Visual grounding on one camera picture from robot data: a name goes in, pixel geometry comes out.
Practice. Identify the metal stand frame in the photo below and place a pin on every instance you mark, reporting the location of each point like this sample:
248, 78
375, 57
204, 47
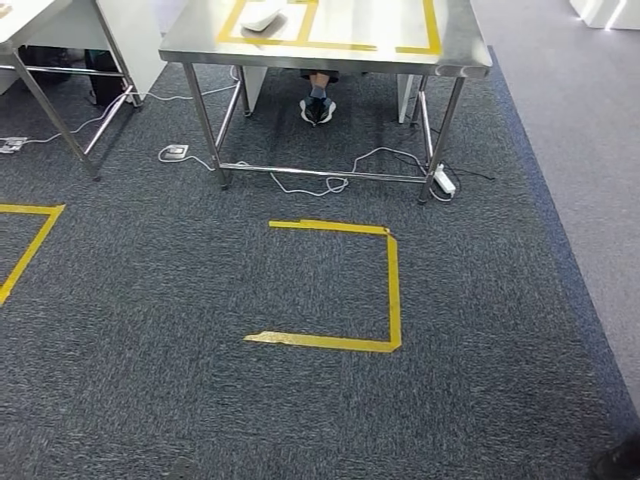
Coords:
324, 56

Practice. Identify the grey floor socket box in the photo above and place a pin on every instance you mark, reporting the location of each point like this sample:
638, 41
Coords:
176, 152

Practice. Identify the white power strip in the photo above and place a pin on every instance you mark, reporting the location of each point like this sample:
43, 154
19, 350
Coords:
12, 144

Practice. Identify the white desk panel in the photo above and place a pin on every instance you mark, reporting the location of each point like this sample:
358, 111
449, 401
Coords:
404, 96
255, 86
132, 40

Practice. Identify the yellow floor tape square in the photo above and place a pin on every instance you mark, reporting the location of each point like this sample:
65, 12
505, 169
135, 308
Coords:
394, 291

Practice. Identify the black bag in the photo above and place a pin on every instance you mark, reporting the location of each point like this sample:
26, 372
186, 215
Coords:
103, 79

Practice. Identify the steel frame table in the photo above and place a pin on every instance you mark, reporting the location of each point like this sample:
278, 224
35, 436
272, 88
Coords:
50, 112

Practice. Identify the person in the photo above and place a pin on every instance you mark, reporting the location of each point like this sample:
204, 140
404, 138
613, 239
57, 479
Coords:
318, 106

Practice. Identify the white curved plastic part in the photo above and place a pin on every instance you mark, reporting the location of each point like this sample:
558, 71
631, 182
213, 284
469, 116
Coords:
263, 16

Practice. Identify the white power adapter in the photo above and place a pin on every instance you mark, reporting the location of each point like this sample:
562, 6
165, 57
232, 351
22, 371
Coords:
445, 181

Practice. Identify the white cabinet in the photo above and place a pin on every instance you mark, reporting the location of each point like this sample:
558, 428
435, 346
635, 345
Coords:
605, 12

